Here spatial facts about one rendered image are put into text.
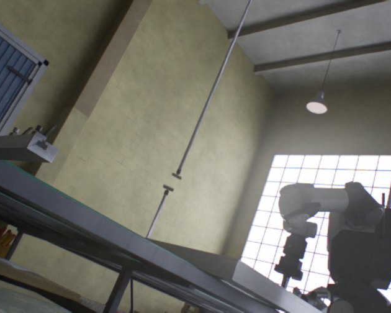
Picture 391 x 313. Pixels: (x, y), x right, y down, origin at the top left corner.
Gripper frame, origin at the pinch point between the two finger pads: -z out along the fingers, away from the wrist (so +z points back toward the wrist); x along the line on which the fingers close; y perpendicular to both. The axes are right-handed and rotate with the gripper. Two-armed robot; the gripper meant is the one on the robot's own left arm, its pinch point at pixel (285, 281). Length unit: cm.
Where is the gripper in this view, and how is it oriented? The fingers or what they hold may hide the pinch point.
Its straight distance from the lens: 166.1
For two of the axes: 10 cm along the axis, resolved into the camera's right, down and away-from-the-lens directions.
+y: 5.9, 4.9, 6.4
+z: 3.5, -8.7, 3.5
